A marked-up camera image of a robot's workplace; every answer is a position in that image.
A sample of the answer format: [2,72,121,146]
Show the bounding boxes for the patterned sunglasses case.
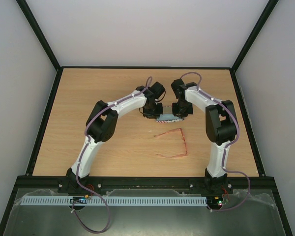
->
[156,105,184,123]

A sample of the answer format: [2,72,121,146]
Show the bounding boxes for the blue cleaning cloth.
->
[160,113,175,120]

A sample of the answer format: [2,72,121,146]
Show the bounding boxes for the red thin frame sunglasses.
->
[153,128,188,159]

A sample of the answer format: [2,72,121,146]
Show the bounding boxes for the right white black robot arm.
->
[171,79,239,193]

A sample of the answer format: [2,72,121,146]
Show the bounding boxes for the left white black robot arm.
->
[59,77,166,194]

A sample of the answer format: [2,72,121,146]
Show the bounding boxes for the right circuit board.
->
[206,194,230,206]

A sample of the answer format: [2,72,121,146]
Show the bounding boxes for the circuit board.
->
[206,194,230,206]
[69,195,91,204]

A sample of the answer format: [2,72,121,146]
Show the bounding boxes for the left circuit board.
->
[69,195,91,204]

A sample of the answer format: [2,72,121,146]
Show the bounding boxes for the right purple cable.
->
[180,72,251,212]

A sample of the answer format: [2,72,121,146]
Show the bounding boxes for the purple cable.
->
[73,76,153,233]
[180,72,251,212]

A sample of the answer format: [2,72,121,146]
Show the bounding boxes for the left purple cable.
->
[73,76,153,233]

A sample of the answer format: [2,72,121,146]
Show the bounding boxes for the light blue slotted cable duct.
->
[20,196,207,207]

